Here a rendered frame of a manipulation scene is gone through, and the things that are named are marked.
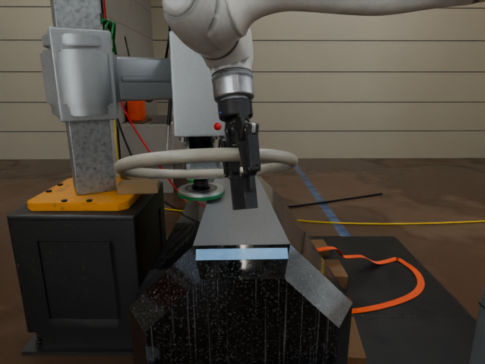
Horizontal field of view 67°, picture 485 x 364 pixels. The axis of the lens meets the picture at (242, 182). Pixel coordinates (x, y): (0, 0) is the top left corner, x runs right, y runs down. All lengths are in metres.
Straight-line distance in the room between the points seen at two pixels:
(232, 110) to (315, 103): 5.83
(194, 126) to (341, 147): 5.39
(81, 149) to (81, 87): 0.31
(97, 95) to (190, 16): 1.26
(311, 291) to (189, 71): 0.95
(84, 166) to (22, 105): 5.50
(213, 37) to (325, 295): 0.93
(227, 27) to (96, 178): 1.44
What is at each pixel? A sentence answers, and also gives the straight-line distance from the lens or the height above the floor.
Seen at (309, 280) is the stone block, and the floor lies 0.69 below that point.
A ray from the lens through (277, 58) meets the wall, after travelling 6.47.
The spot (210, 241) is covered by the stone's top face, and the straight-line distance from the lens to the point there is 1.26.
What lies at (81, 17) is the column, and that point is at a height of 1.61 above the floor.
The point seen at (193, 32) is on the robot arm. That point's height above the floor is 1.41.
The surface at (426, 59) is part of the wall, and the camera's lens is 7.19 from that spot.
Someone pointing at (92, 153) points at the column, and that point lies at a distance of 1.96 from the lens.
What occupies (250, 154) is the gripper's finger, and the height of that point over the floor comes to 1.19.
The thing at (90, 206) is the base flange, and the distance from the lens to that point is 1.86.
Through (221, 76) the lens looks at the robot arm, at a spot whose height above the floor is 1.34.
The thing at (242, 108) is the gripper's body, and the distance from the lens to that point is 0.77.
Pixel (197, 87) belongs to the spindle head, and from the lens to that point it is 1.54.
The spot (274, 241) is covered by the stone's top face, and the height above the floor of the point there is 0.80.
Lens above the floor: 1.33
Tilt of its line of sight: 15 degrees down
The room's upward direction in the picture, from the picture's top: straight up
